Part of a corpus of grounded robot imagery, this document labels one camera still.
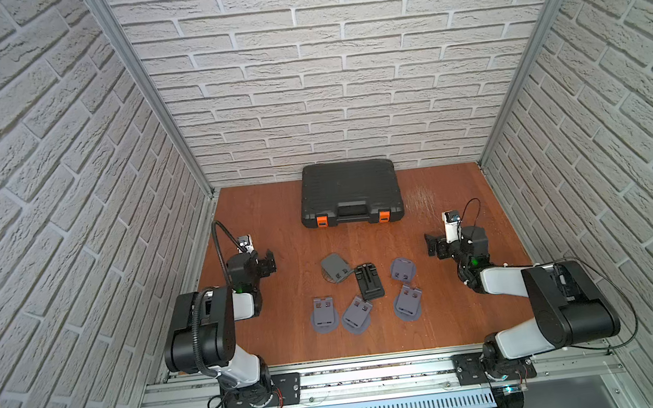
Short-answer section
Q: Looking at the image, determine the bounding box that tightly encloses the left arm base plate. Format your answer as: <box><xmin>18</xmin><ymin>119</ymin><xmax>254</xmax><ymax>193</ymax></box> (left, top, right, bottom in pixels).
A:
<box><xmin>226</xmin><ymin>372</ymin><xmax>302</xmax><ymax>408</ymax></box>

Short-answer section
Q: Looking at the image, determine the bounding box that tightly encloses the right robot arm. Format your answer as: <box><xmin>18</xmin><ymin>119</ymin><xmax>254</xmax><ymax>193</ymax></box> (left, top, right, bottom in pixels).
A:
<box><xmin>424</xmin><ymin>226</ymin><xmax>622</xmax><ymax>368</ymax></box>

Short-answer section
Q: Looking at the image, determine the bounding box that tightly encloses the black phone stand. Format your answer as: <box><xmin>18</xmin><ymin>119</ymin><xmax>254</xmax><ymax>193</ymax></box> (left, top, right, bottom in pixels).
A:
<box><xmin>354</xmin><ymin>263</ymin><xmax>385</xmax><ymax>302</ymax></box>

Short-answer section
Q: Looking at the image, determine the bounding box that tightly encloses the grey phone stand lower left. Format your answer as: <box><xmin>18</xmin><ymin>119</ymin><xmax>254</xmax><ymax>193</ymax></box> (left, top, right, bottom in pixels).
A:
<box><xmin>310</xmin><ymin>296</ymin><xmax>339</xmax><ymax>335</ymax></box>

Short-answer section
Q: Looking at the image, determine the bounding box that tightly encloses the black plastic tool case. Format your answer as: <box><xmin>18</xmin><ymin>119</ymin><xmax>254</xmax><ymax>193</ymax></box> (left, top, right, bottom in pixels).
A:
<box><xmin>301</xmin><ymin>159</ymin><xmax>405</xmax><ymax>229</ymax></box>

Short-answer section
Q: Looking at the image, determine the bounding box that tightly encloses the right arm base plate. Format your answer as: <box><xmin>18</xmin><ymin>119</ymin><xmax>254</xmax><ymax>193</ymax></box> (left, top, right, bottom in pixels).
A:
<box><xmin>451</xmin><ymin>352</ymin><xmax>537</xmax><ymax>386</ymax></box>

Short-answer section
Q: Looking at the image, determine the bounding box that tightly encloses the aluminium front rail frame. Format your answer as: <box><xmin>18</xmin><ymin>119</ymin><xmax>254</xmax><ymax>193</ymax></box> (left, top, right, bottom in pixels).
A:
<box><xmin>139</xmin><ymin>343</ymin><xmax>649</xmax><ymax>408</ymax></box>

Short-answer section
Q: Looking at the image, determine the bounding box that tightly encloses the dark grey stand wooden base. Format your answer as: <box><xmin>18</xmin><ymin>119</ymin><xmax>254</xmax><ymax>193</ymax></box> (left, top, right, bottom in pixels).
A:
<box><xmin>321</xmin><ymin>253</ymin><xmax>354</xmax><ymax>283</ymax></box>

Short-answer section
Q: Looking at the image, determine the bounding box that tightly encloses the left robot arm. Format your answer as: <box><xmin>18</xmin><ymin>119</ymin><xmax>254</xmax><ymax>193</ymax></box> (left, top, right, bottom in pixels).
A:
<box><xmin>164</xmin><ymin>251</ymin><xmax>277</xmax><ymax>394</ymax></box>

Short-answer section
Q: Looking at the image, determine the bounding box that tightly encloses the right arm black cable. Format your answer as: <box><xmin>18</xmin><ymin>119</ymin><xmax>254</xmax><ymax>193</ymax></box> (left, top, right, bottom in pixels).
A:
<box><xmin>458</xmin><ymin>180</ymin><xmax>643</xmax><ymax>367</ymax></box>

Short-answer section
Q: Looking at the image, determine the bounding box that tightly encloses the left corner aluminium profile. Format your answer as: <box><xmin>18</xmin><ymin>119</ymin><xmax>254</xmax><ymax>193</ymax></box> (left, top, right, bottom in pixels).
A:
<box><xmin>85</xmin><ymin>0</ymin><xmax>216</xmax><ymax>198</ymax></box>

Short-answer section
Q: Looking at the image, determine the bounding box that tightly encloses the grey phone stand lower middle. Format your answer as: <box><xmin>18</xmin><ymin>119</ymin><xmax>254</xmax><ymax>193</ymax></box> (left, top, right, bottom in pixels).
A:
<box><xmin>341</xmin><ymin>296</ymin><xmax>373</xmax><ymax>335</ymax></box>

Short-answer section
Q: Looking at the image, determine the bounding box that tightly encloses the purple-grey phone stand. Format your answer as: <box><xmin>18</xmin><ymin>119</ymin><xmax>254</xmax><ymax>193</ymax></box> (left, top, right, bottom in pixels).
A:
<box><xmin>390</xmin><ymin>258</ymin><xmax>417</xmax><ymax>285</ymax></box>

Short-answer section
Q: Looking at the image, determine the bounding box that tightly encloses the right corner aluminium profile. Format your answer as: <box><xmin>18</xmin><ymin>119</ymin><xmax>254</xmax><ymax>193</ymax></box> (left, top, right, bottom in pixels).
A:
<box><xmin>478</xmin><ymin>0</ymin><xmax>565</xmax><ymax>169</ymax></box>

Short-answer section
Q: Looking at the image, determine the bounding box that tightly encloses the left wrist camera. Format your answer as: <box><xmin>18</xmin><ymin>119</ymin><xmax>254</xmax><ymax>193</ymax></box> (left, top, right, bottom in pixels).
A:
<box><xmin>237</xmin><ymin>234</ymin><xmax>254</xmax><ymax>253</ymax></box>

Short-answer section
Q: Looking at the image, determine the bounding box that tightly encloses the grey phone stand lower right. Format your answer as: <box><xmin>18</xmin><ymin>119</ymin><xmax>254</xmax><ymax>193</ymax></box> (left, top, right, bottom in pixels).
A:
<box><xmin>394</xmin><ymin>285</ymin><xmax>423</xmax><ymax>322</ymax></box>

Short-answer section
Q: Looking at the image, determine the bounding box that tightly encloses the grey phone stand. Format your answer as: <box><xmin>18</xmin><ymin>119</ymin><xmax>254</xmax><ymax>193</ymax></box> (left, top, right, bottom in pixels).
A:
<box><xmin>394</xmin><ymin>285</ymin><xmax>423</xmax><ymax>322</ymax></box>
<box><xmin>341</xmin><ymin>296</ymin><xmax>373</xmax><ymax>335</ymax></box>
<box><xmin>310</xmin><ymin>296</ymin><xmax>339</xmax><ymax>335</ymax></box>

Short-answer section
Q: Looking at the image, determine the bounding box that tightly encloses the corner aluminium profile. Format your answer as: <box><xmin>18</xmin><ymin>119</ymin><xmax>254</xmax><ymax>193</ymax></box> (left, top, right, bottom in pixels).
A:
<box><xmin>85</xmin><ymin>0</ymin><xmax>216</xmax><ymax>198</ymax></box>
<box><xmin>478</xmin><ymin>0</ymin><xmax>565</xmax><ymax>169</ymax></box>

